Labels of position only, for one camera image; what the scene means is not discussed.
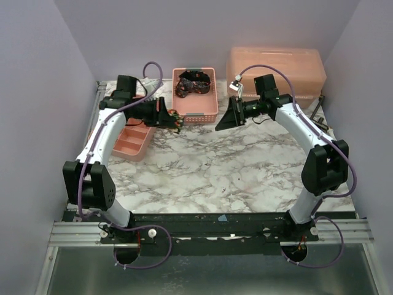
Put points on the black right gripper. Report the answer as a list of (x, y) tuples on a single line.
[(238, 110)]

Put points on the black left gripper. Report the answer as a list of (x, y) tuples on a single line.
[(161, 118)]

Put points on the colourful faces patterned tie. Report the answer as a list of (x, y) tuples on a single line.
[(178, 121)]

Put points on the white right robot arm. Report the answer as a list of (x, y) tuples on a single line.
[(325, 168)]

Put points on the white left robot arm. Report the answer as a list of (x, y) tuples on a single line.
[(87, 180)]

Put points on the pink plastic basket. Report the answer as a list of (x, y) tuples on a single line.
[(197, 108)]

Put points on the pink divided organizer tray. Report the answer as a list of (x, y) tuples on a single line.
[(132, 141)]

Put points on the dark floral tie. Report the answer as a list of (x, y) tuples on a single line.
[(192, 82)]

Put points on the white plastic fixture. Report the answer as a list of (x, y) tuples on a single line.
[(330, 132)]

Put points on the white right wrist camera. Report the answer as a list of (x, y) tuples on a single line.
[(237, 86)]

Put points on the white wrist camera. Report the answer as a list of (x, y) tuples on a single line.
[(237, 86), (150, 86)]

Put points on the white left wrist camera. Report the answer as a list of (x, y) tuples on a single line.
[(150, 86)]

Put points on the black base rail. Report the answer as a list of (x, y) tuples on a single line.
[(208, 234)]

